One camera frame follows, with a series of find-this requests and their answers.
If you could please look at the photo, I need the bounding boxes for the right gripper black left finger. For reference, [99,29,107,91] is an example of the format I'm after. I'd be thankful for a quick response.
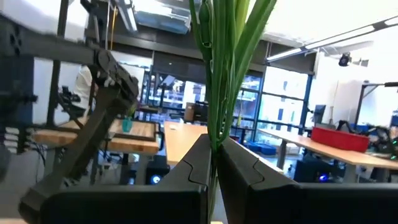
[40,134,212,224]

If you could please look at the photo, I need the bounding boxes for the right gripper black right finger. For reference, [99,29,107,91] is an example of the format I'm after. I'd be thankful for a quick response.
[216,136,398,224]

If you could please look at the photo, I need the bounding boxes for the white artificial flower bunch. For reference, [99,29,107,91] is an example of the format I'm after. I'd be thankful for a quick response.
[188,0,277,218]

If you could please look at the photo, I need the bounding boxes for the black computer tower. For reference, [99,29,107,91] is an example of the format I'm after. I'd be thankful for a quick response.
[293,157,333,184]
[145,154,171,186]

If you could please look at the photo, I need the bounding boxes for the wooden table with steel legs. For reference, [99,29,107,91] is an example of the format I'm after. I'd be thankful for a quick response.
[257,128,398,171]

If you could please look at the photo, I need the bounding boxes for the long light wooden table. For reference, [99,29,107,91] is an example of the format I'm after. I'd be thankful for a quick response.
[164,121,284,174]

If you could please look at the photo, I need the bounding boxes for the teal plastic cup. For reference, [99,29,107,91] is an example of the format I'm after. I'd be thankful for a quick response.
[121,116,134,133]

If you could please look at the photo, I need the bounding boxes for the red plastic bin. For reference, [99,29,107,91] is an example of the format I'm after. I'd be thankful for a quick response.
[310,126,371,154]

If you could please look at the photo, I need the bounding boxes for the dark computer monitor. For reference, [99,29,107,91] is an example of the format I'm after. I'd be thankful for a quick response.
[313,104,326,125]

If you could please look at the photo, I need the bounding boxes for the cardboard box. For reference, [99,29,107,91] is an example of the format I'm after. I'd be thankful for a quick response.
[183,102,196,122]

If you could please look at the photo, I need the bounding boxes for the person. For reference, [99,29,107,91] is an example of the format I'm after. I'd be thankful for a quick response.
[73,64,95,118]

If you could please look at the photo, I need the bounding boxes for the long ceiling light strip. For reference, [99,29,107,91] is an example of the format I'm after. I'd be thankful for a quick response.
[266,16,398,63]

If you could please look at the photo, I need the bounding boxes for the wooden workstation table black frame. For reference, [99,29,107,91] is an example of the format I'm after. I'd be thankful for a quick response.
[32,117,162,156]

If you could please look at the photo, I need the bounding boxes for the black metal gantry frame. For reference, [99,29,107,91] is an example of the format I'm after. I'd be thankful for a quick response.
[354,81,398,125]

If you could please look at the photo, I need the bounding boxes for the black security camera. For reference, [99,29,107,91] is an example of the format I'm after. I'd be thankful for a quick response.
[338,52,352,68]

